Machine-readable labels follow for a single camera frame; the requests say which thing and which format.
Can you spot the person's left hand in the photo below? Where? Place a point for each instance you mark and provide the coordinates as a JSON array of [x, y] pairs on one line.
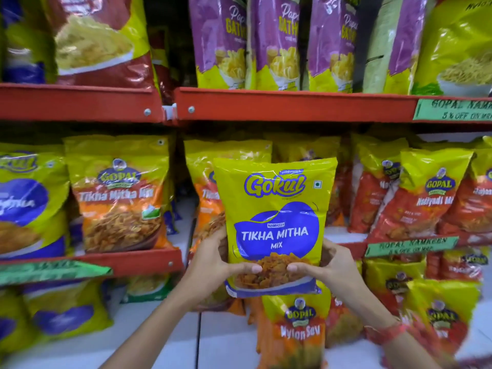
[[205, 268]]

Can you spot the person's right hand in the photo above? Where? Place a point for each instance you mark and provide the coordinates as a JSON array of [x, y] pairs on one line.
[[342, 280]]

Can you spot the person's right thumb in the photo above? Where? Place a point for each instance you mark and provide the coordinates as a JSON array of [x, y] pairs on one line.
[[305, 269]]

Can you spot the person's left thumb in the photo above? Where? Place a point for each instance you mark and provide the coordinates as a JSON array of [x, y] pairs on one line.
[[244, 269]]

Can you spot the yellow blue snack mix packet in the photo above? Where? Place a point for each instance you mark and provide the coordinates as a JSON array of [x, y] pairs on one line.
[[275, 211]]

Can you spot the person's left forearm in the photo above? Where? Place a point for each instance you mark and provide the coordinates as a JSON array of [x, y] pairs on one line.
[[150, 336]]

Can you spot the person's right forearm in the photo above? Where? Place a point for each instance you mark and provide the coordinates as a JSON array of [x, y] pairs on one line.
[[403, 351]]

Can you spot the yellow orange sev packet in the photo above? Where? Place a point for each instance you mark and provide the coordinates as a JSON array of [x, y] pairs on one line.
[[294, 330]]

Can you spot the yellow red snack packet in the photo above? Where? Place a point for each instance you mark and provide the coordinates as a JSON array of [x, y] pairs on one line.
[[392, 282], [461, 263], [474, 203], [373, 188], [340, 322], [442, 315], [426, 199]]

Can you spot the white shelf board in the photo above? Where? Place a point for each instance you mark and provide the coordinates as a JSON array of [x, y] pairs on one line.
[[226, 342]]

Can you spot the green white snack packet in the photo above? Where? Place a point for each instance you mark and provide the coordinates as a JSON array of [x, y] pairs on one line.
[[148, 288]]

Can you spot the yellow orange snack packet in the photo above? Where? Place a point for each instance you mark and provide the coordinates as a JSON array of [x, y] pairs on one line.
[[303, 147], [203, 180], [119, 195]]

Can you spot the red thread wristband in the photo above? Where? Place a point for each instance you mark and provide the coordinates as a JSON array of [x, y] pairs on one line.
[[384, 333]]

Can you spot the green paper shelf label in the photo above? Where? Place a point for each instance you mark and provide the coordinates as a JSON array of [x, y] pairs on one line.
[[50, 271], [412, 247], [453, 109]]

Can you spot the white plastic shelf clip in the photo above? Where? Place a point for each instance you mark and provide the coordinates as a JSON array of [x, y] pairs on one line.
[[169, 112]]

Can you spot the purple yellow snack packet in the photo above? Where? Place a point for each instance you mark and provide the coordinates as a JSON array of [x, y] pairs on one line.
[[396, 46], [275, 38], [332, 38], [217, 38]]

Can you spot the yellow green sev packet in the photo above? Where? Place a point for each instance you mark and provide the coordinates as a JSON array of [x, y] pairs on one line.
[[457, 49]]

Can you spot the maroon yellow snack packet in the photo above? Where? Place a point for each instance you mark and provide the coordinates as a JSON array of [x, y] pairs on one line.
[[100, 42]]

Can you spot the dark blue snack packet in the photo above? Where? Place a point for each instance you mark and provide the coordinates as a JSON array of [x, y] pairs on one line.
[[21, 42]]

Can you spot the red metal shelf rail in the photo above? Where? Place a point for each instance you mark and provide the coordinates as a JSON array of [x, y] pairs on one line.
[[134, 262], [292, 106], [77, 102], [355, 247]]

